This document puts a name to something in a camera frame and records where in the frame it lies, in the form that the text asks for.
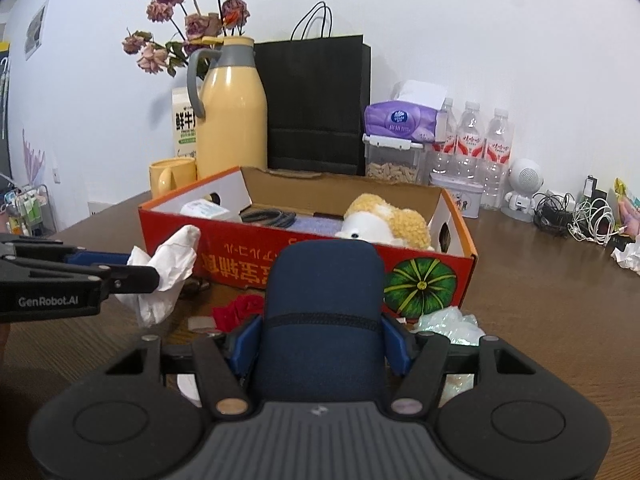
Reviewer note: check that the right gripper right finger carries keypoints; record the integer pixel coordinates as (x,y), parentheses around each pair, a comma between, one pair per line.
(420,360)

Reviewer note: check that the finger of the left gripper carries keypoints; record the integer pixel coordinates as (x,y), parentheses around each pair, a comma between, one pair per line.
(89,258)

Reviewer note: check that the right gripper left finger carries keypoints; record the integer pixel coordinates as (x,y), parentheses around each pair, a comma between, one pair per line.
(220,364)

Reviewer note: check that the white tissue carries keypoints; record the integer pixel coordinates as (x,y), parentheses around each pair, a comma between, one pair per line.
(174,261)

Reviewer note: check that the navy blue case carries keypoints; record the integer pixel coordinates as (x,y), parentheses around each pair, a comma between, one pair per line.
(322,338)

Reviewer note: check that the alpaca plush toy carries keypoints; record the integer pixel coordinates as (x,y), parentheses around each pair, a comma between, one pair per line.
(372,219)

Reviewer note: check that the purple cloth pouch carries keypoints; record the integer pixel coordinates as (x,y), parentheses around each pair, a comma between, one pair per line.
(316,225)

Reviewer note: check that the crumpled plastic wrap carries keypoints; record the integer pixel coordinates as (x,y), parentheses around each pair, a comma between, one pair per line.
(459,328)

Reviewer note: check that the storage rack with items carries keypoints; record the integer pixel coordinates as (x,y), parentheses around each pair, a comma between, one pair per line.
(27,211)

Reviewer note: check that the red fabric item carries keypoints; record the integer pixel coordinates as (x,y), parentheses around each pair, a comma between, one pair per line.
(234,314)

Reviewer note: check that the red orange cardboard box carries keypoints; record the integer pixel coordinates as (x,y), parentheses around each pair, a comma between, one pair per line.
(240,255)

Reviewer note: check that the yellow mug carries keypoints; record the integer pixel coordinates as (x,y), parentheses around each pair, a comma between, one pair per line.
(168,175)

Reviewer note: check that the white tin box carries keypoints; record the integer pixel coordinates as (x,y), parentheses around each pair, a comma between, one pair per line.
(465,193)

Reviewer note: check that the milk carton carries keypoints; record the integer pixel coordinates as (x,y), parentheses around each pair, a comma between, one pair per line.
(183,124)

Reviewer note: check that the water bottle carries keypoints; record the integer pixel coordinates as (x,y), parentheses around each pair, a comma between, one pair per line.
(498,147)
(445,138)
(470,142)

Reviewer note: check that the clear seed container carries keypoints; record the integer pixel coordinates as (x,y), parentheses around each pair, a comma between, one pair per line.
(393,159)

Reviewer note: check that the yellow thermos jug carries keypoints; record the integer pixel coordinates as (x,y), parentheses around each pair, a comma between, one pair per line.
(229,104)

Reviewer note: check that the white robot speaker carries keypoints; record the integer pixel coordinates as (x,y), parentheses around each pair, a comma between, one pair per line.
(525,180)

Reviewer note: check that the purple tissue pack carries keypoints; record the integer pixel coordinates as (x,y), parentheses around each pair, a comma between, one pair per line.
(409,114)

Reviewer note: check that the dried rose bouquet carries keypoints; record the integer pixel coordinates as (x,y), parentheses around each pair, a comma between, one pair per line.
(194,29)

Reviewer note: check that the black paper bag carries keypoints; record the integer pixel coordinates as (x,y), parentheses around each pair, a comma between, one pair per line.
(317,91)

